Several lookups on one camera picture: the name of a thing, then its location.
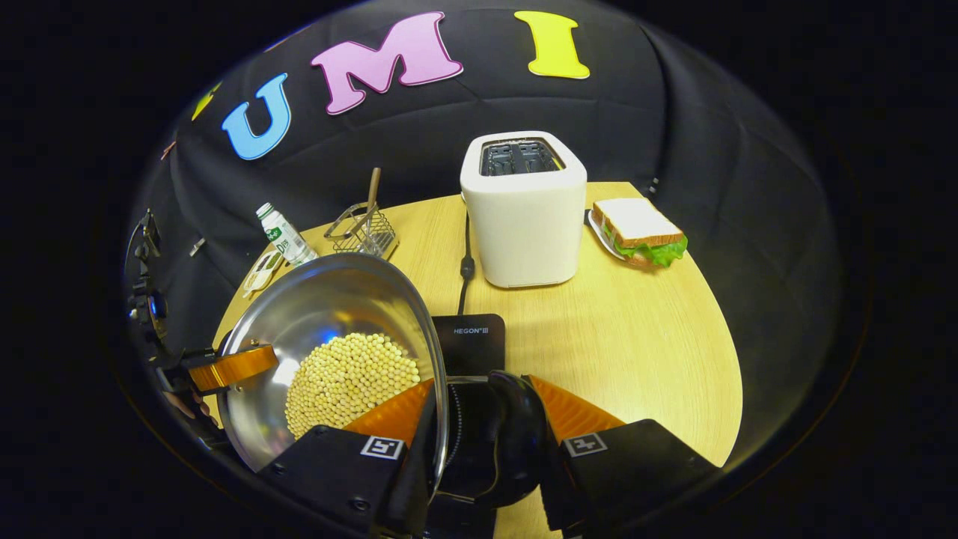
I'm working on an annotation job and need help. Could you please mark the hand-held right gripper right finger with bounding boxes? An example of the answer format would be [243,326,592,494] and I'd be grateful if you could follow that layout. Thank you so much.
[524,374,719,536]

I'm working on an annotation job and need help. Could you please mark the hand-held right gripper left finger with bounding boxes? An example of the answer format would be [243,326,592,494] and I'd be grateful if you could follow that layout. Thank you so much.
[258,378,450,536]

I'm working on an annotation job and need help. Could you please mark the steel pot with black handles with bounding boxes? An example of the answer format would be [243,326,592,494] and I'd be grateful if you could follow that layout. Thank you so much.
[216,252,551,510]

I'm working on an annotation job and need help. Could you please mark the black induction cooktop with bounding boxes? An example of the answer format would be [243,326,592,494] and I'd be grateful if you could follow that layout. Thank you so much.
[430,314,510,499]

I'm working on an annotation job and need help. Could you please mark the pile of yellow soybeans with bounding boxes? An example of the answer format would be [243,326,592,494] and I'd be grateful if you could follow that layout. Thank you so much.
[284,332,421,440]

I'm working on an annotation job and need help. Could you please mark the white divided dish of beans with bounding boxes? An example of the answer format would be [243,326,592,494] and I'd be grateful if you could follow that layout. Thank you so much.
[242,249,285,294]

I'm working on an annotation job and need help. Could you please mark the white drink bottle green cap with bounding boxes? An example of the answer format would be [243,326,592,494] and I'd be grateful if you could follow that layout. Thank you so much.
[255,202,319,268]

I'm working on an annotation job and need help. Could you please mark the white toaster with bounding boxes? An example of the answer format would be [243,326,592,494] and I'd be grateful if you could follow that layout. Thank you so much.
[460,131,588,289]

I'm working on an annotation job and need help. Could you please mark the white plate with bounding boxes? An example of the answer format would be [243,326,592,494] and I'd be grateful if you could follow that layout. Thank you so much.
[586,210,629,263]

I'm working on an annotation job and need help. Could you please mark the sandwich with lettuce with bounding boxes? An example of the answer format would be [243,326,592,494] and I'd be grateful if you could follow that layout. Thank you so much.
[591,198,689,270]

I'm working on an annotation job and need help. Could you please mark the black backdrop cloth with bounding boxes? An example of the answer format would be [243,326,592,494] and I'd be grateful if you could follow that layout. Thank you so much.
[123,0,846,480]

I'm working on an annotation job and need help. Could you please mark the wire mesh holder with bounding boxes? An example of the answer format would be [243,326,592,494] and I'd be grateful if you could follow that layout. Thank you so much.
[324,202,400,261]

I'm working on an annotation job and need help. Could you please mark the wooden handled spoon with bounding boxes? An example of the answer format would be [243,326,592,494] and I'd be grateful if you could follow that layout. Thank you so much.
[363,167,382,225]

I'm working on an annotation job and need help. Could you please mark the black toaster cable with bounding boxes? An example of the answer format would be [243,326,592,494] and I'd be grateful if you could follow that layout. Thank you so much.
[457,213,477,315]

